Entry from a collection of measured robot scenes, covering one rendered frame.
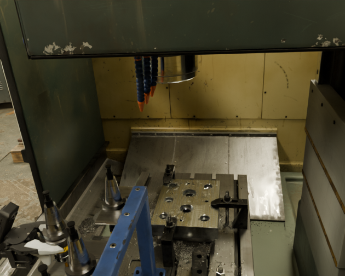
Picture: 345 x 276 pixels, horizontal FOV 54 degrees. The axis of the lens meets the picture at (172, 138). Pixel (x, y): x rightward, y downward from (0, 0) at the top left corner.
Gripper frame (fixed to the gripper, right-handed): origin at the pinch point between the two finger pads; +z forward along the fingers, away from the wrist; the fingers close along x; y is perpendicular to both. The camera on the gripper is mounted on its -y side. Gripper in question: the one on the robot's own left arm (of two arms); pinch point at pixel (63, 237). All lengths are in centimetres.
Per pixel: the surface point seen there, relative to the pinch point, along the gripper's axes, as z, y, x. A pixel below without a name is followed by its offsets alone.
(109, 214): 9.4, -1.6, -7.0
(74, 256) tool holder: 9.2, -6.5, 11.5
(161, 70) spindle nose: 22.4, -33.0, -24.8
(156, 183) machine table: 5, 31, -70
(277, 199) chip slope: 63, 55, -92
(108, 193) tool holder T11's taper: 8.5, -5.7, -10.4
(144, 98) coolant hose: 19.2, -28.4, -17.3
